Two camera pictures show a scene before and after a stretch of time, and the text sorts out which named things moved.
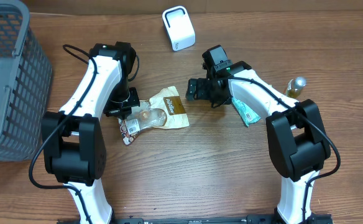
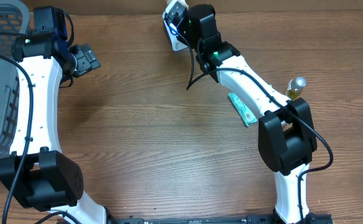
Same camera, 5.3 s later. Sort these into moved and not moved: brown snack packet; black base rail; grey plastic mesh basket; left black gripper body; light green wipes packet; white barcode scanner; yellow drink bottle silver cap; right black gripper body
Moved: brown snack packet; right black gripper body; left black gripper body
Not moved: black base rail; light green wipes packet; white barcode scanner; grey plastic mesh basket; yellow drink bottle silver cap
